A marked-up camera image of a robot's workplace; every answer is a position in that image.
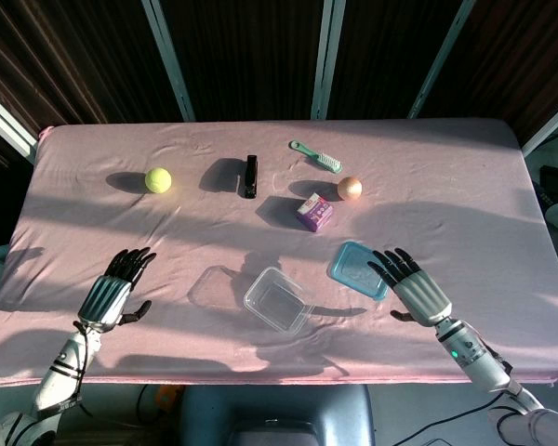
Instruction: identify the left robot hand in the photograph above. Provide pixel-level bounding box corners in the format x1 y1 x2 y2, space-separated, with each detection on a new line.
76 246 158 334

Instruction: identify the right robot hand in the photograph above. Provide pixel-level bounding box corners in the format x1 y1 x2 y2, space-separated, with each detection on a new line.
366 248 454 328

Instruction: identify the clear plastic container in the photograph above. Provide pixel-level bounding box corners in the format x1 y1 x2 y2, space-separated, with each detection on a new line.
243 266 315 335

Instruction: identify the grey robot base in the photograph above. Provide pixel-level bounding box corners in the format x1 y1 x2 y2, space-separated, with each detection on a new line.
178 383 377 446

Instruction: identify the purple cardboard box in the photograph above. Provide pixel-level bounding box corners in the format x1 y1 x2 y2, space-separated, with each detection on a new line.
296 194 335 233

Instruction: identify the orange device under table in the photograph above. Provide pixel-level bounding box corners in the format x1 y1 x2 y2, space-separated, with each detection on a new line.
154 384 185 413

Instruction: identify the orange onion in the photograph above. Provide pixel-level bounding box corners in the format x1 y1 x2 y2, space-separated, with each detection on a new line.
337 176 364 203

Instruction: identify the pink tablecloth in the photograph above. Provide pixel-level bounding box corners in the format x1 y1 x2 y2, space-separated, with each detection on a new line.
0 117 558 387

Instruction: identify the yellow tennis ball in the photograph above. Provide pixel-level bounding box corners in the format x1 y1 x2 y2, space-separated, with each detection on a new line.
144 166 173 194

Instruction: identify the green cleaning brush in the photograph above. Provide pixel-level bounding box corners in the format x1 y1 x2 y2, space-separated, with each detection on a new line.
288 139 343 175

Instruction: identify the black floor object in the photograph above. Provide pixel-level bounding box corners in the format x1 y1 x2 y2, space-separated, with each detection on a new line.
538 164 558 210

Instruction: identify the black stapler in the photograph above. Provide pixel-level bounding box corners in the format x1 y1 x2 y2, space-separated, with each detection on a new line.
242 154 259 200

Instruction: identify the light blue frame bar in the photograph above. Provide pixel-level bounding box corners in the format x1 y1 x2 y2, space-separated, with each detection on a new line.
406 0 478 120
310 0 348 121
140 0 197 124
520 94 558 157
0 83 40 164

